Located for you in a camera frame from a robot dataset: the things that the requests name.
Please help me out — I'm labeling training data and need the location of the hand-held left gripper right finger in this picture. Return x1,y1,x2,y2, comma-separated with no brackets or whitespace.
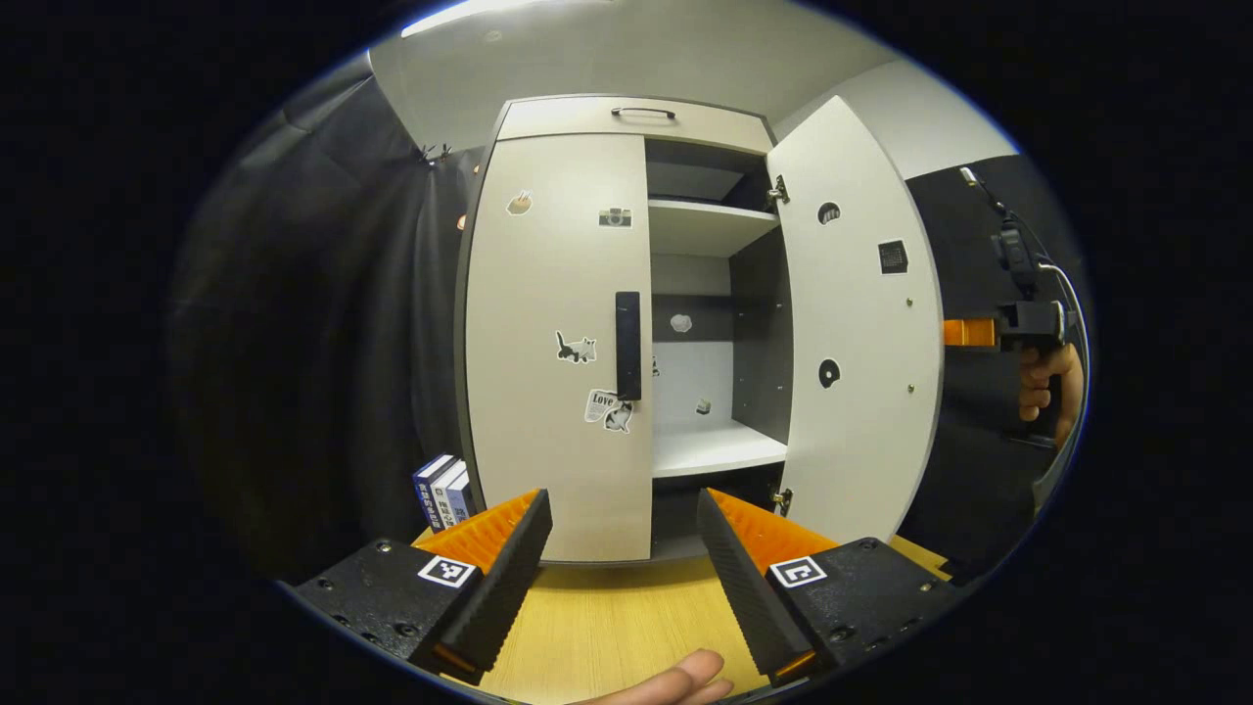
696,488,965,686

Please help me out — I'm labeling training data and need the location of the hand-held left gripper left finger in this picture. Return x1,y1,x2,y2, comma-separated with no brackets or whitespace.
294,488,554,686

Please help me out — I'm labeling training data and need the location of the beige cabinet door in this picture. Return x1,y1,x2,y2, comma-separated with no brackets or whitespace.
766,95,946,545
464,133,655,564

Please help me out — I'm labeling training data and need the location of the beige double-door shoe cabinet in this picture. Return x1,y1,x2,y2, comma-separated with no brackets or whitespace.
455,94,796,567

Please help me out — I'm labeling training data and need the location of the light blue book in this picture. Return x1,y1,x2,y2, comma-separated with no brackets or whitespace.
445,470,479,525

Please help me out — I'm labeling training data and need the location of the black backdrop cloth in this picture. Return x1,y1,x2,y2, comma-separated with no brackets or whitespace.
166,59,1092,588

